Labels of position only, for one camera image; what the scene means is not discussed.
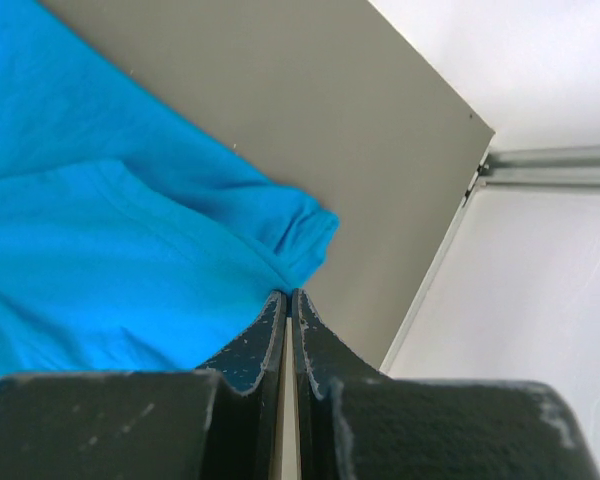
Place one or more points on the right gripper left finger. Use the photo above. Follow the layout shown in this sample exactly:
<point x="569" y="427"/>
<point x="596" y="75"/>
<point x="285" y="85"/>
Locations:
<point x="217" y="421"/>

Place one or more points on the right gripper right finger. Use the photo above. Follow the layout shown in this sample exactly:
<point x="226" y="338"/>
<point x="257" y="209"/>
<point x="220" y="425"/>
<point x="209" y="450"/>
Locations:
<point x="357" y="423"/>

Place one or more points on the blue t shirt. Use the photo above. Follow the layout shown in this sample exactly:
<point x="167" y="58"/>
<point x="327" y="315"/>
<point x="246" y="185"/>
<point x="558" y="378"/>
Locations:
<point x="129" y="238"/>

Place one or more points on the aluminium rail frame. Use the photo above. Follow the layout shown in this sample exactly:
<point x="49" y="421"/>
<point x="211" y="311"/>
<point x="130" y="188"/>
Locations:
<point x="574" y="167"/>

